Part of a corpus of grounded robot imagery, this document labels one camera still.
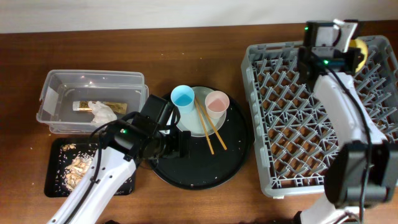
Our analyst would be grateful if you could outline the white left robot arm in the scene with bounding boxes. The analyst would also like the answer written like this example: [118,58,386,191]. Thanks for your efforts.
[49,119,191,223]

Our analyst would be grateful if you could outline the wooden chopstick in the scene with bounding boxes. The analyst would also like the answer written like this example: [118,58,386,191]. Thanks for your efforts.
[194,98,215,155]
[196,98,228,151]

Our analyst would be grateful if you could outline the black rectangular tray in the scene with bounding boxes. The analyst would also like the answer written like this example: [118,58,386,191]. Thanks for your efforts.
[43,137,136,198]

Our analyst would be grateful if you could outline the pink cup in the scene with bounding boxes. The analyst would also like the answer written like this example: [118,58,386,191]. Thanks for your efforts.
[205,91,229,119]

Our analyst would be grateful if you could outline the round black tray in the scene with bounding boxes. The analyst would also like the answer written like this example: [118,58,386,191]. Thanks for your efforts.
[148,97,254,190]

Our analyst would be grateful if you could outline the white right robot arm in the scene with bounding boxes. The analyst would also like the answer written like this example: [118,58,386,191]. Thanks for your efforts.
[294,47,397,223]

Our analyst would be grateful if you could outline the blue cup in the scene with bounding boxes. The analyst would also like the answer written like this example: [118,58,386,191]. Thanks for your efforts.
[170,85,195,114]

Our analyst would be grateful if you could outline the grey plate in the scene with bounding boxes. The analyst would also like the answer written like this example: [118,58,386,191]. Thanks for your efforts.
[177,86,226,137]

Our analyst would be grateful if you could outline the yellow bowl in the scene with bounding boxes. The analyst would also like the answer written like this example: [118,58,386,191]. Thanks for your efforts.
[349,39,368,73]

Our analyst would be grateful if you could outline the grey dishwasher rack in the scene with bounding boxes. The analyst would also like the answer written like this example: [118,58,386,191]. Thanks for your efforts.
[241,35,397,198]

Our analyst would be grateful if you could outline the white napkin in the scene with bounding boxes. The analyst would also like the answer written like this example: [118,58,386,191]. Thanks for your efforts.
[88,101,117,123]

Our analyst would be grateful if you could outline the right wooden chopstick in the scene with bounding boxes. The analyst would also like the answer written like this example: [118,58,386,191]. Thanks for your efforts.
[196,98,228,151]

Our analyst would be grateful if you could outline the gold chopstick wrapper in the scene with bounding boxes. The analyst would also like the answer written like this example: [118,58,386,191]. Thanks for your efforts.
[72,101,127,114]

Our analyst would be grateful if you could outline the left wooden chopstick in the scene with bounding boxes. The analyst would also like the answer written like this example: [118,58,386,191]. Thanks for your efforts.
[194,98,215,155]

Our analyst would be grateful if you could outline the food leftovers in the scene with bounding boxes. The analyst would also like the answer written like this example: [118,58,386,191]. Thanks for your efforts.
[61,144,93,192]

